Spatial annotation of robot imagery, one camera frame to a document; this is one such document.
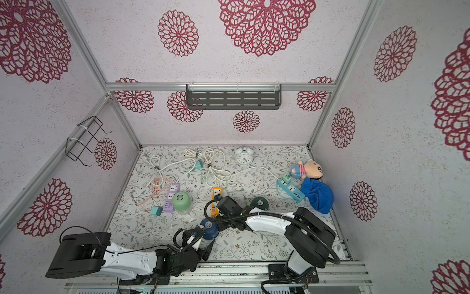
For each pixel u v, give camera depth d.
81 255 0.47
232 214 0.66
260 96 0.93
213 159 1.10
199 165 1.08
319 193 0.92
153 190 0.98
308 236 0.44
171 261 0.62
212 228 0.75
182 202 0.84
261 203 0.83
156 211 0.90
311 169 1.00
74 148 0.73
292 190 0.97
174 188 0.97
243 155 1.05
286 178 0.96
